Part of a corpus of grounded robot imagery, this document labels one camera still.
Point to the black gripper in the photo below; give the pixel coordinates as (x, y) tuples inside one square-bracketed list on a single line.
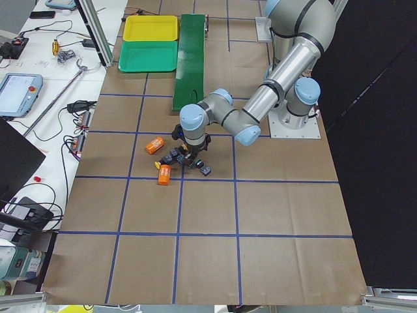
[(192, 152)]

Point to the orange 4680 cylinder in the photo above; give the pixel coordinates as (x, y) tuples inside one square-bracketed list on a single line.
[(154, 145), (164, 175)]

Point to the green push button switch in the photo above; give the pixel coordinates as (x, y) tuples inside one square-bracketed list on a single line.
[(202, 167)]

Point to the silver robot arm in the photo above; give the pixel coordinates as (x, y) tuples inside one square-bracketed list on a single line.
[(301, 31)]

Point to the green conveyor belt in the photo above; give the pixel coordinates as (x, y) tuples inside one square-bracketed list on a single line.
[(189, 79)]

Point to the green plastic tray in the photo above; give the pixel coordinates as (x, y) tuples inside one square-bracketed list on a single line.
[(148, 56)]

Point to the yellow plastic tray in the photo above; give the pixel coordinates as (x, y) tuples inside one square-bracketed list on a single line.
[(151, 28)]

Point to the black power adapter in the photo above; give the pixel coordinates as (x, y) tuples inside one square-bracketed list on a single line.
[(87, 43)]

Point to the gold resistor block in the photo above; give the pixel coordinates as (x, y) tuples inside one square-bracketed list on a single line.
[(55, 47)]

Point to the black monitor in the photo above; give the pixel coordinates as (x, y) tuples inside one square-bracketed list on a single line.
[(20, 159)]

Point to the blue teach pendant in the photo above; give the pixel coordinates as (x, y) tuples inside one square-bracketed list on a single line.
[(18, 93)]

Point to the black smartphone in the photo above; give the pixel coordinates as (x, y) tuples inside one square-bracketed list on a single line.
[(45, 14)]

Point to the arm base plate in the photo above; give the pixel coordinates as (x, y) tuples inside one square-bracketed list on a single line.
[(284, 125), (262, 25)]

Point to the aluminium frame post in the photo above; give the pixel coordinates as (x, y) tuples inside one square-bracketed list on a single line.
[(94, 27)]

